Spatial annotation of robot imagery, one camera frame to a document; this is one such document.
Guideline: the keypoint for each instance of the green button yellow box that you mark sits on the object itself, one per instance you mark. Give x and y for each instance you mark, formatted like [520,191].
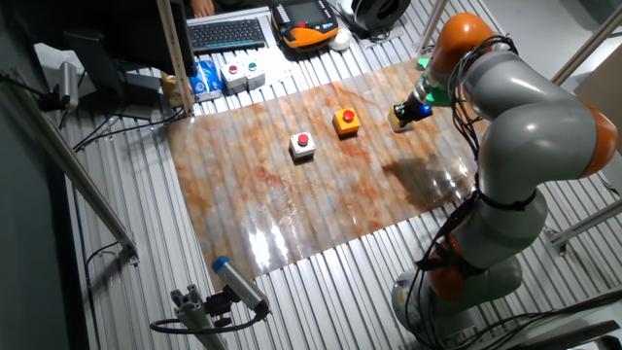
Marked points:
[393,125]

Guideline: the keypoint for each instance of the white computer mouse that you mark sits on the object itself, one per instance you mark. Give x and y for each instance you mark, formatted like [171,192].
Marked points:
[339,40]

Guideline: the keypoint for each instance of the black keyboard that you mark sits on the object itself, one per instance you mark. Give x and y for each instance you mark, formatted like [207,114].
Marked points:
[226,35]

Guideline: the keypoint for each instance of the grey flat plate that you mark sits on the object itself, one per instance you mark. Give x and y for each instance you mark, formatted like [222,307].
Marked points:
[384,44]

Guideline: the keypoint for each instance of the marble pattern mat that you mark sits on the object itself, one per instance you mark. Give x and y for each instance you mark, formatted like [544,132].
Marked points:
[291,204]

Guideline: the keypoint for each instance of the aluminium frame post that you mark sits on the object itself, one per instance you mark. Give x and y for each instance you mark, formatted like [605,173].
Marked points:
[588,46]
[431,24]

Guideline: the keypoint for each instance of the aluminium frame beam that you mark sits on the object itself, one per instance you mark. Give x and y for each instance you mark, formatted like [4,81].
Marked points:
[593,221]

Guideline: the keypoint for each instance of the beige upright frame post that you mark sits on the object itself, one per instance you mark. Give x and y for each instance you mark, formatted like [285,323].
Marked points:
[175,58]

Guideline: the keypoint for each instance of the red button grey box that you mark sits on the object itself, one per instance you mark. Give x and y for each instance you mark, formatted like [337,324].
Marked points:
[302,146]

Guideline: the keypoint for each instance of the yellow packet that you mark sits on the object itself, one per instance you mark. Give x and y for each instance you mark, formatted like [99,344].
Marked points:
[170,90]

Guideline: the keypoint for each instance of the orange black teach pendant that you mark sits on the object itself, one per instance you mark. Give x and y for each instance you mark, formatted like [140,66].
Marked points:
[303,24]

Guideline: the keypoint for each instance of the person's right hand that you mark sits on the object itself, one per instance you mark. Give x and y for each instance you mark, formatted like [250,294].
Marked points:
[203,7]

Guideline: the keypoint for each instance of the red button orange box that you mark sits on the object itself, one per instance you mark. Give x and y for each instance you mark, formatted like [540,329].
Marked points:
[347,121]

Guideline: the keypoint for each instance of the grey diagonal frame beam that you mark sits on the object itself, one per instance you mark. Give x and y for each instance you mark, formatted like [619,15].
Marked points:
[73,167]

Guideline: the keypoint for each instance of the aluminium profile camera stand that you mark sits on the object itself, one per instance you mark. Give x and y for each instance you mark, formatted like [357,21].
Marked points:
[194,321]

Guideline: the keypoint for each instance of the red button white box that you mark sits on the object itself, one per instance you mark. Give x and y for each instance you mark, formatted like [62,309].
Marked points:
[233,78]

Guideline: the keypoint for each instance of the green button white box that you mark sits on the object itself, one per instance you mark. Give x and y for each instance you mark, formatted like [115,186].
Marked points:
[255,75]

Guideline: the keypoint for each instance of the grey camera blue cap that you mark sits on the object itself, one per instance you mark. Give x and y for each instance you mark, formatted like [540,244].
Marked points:
[238,284]

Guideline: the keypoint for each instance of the black round spool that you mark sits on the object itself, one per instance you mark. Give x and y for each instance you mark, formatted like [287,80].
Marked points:
[379,13]

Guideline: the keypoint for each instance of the black computer monitor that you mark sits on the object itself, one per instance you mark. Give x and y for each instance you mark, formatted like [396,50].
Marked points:
[97,24]

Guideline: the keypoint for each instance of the silver cylindrical camera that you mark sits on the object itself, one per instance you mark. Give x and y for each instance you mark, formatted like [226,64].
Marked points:
[69,85]

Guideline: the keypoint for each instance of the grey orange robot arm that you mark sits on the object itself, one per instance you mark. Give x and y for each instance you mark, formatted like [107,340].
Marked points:
[534,131]

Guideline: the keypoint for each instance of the brown cardboard panel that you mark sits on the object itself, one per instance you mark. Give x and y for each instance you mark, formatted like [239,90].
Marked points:
[605,73]

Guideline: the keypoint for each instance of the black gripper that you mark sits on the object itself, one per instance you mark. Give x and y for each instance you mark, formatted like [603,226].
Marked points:
[422,111]

